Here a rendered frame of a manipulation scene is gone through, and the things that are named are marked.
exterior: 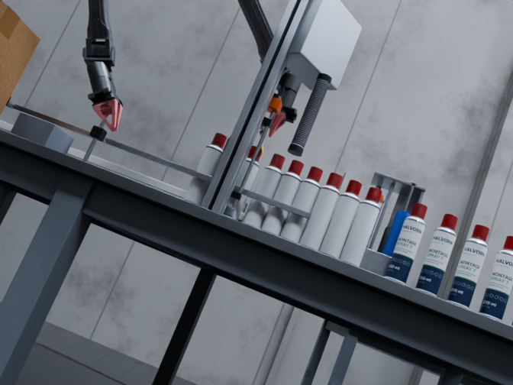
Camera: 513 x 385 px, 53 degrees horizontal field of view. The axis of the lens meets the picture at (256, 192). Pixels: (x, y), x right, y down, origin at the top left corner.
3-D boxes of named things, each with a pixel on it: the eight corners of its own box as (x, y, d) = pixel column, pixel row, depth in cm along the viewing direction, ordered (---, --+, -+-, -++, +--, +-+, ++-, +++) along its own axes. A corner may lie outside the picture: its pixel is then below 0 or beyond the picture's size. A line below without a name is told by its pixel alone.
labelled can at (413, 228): (402, 288, 126) (429, 211, 129) (406, 286, 121) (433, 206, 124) (382, 280, 127) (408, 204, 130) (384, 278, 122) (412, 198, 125)
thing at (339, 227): (337, 263, 129) (365, 188, 132) (337, 260, 124) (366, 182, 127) (317, 255, 130) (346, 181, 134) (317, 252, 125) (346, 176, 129)
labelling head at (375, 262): (388, 287, 139) (418, 200, 143) (395, 283, 126) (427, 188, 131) (338, 268, 142) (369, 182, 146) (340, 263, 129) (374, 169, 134)
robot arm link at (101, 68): (83, 61, 145) (103, 56, 146) (89, 74, 152) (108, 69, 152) (88, 82, 143) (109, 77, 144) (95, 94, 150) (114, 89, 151)
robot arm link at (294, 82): (287, 67, 157) (304, 75, 157) (285, 76, 164) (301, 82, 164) (279, 87, 156) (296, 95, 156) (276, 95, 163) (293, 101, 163)
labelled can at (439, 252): (433, 300, 124) (459, 221, 128) (437, 299, 119) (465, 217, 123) (411, 292, 125) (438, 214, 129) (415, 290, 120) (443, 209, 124)
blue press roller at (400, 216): (388, 276, 130) (408, 215, 133) (389, 274, 127) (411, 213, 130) (375, 270, 131) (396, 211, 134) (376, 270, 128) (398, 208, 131)
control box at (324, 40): (337, 91, 133) (362, 27, 136) (300, 53, 121) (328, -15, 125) (308, 91, 140) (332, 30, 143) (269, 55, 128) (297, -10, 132)
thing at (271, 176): (260, 233, 134) (289, 162, 137) (258, 230, 129) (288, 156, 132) (242, 226, 135) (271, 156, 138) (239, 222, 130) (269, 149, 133)
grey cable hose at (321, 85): (301, 157, 126) (331, 82, 129) (301, 153, 122) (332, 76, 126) (288, 153, 126) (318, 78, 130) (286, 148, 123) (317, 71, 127)
